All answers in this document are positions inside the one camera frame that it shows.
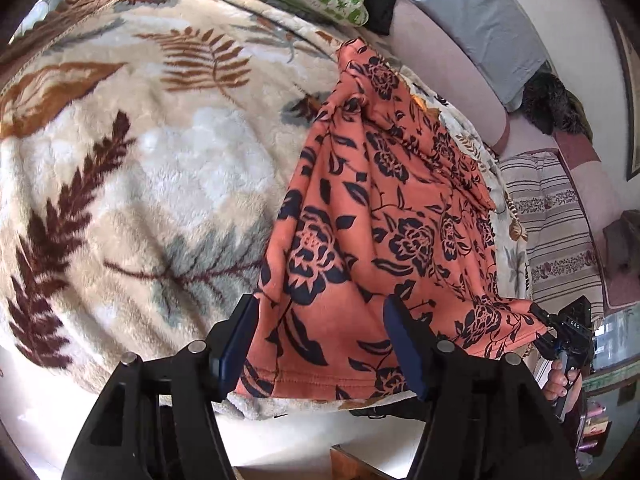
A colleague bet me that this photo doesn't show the framed wall painting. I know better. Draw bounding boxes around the framed wall painting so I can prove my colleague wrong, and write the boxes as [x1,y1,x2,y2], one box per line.
[612,20,640,182]

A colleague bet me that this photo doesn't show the grey pillow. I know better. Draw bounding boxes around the grey pillow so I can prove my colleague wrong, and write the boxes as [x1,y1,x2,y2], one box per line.
[402,0,548,111]

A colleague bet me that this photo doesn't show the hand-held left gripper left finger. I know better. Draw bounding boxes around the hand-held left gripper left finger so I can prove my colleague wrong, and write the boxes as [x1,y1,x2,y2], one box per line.
[60,294,261,480]

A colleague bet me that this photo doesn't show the leaf print fleece blanket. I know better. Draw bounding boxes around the leaf print fleece blanket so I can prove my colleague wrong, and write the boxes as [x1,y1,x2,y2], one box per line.
[0,0,533,421]

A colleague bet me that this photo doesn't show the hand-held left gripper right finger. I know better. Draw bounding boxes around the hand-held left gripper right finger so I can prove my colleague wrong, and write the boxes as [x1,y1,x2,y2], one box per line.
[382,292,587,480]

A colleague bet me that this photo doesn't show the wooden furniture corner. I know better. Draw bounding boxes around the wooden furniture corner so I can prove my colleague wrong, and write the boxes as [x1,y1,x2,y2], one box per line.
[329,444,401,480]

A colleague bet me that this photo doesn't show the dark fur garment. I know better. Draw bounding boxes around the dark fur garment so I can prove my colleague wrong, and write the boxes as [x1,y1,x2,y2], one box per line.
[520,72,593,137]

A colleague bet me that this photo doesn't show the pink sofa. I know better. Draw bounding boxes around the pink sofa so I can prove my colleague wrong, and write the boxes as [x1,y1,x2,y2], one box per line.
[390,0,640,311]

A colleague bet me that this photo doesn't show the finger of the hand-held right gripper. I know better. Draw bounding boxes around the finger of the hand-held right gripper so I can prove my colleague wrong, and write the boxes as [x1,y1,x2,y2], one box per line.
[529,302,560,332]

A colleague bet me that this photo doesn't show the orange floral shirt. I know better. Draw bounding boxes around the orange floral shirt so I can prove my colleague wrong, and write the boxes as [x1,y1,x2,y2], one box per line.
[235,37,551,402]

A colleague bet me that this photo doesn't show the glass top table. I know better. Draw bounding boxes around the glass top table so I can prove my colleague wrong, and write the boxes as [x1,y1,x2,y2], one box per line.
[580,304,640,396]

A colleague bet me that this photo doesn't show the person's right hand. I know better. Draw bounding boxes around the person's right hand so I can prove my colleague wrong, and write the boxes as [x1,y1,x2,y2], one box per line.
[543,359,584,407]

